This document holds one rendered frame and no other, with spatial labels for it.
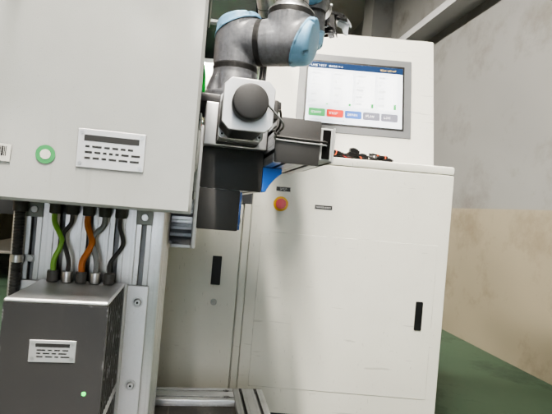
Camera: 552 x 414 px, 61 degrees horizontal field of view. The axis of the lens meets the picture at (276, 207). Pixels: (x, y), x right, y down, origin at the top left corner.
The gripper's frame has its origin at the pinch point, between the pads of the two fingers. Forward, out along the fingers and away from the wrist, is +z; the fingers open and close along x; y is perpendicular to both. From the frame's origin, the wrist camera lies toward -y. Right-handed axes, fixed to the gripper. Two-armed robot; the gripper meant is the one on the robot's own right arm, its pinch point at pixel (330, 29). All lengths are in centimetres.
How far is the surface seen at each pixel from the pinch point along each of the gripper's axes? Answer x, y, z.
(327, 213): -3, 68, -7
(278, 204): -19, 64, -15
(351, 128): 3.7, 33.4, 20.5
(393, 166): 19, 52, 0
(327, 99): -5.6, 20.6, 20.1
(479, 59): 78, -40, 187
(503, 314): 75, 130, 142
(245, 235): -31, 74, -14
